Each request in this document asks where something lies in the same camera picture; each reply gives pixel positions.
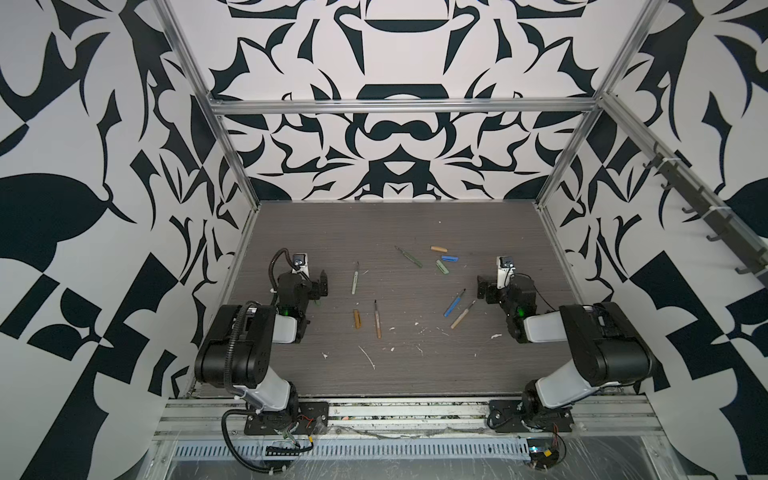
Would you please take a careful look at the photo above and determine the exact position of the light green pen cap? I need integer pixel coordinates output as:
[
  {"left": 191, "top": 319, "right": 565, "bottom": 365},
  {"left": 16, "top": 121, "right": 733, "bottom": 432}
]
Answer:
[{"left": 435, "top": 259, "right": 450, "bottom": 275}]

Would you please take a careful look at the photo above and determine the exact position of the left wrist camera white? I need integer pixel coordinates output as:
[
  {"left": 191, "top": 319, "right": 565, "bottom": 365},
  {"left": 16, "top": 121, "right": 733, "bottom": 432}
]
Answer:
[{"left": 291, "top": 253, "right": 309, "bottom": 276}]

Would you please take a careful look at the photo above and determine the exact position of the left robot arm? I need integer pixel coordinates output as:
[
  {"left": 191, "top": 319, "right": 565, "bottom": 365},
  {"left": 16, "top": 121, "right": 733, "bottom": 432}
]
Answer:
[{"left": 194, "top": 272, "right": 329, "bottom": 431}]

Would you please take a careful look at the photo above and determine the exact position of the brown pen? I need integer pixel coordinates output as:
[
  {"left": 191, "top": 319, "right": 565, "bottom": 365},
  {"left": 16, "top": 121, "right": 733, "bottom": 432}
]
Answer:
[{"left": 374, "top": 300, "right": 382, "bottom": 339}]

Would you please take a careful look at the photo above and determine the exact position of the wall hook rack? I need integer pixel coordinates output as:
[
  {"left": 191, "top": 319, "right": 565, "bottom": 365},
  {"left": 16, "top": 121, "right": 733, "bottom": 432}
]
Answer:
[{"left": 643, "top": 142, "right": 767, "bottom": 288}]

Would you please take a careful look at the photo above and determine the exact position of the white cable duct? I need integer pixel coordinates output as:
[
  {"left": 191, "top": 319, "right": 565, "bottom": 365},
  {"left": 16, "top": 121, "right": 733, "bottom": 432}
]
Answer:
[{"left": 173, "top": 437, "right": 530, "bottom": 461}]

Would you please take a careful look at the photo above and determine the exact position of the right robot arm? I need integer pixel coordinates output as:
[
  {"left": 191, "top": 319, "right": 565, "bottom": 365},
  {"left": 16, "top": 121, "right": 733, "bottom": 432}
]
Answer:
[{"left": 477, "top": 275, "right": 657, "bottom": 433}]

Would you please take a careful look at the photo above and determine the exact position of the green circuit board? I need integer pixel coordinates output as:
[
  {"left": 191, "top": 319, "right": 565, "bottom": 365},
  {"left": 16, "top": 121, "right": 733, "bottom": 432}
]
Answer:
[{"left": 527, "top": 437, "right": 567, "bottom": 471}]

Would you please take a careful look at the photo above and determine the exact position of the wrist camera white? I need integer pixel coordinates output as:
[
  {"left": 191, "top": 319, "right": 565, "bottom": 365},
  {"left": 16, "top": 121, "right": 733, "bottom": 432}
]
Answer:
[
  {"left": 291, "top": 253, "right": 309, "bottom": 276},
  {"left": 496, "top": 255, "right": 516, "bottom": 289}
]

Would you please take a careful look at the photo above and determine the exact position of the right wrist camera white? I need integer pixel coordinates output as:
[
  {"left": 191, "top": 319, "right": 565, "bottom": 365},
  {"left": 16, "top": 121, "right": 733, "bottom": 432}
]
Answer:
[{"left": 496, "top": 255, "right": 516, "bottom": 289}]

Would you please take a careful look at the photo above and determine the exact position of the light green pen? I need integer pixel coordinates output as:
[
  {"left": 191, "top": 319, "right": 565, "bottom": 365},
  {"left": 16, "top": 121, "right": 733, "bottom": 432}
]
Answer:
[{"left": 351, "top": 260, "right": 361, "bottom": 296}]

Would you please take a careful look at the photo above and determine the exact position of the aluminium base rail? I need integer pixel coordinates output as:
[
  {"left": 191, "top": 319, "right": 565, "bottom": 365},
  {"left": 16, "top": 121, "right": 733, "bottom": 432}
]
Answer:
[{"left": 153, "top": 395, "right": 664, "bottom": 440}]

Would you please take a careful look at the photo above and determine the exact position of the dark green pen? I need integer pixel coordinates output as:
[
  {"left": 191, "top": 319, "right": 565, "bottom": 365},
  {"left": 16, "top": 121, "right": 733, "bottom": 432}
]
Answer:
[{"left": 394, "top": 245, "right": 423, "bottom": 268}]

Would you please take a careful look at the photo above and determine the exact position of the blue pen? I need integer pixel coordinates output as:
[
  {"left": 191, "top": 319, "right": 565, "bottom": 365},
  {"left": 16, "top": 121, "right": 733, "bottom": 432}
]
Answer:
[{"left": 443, "top": 289, "right": 466, "bottom": 318}]

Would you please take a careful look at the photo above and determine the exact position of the tan pen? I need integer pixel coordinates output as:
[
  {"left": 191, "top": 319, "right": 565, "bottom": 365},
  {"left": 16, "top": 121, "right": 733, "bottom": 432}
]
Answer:
[{"left": 450, "top": 299, "right": 477, "bottom": 330}]

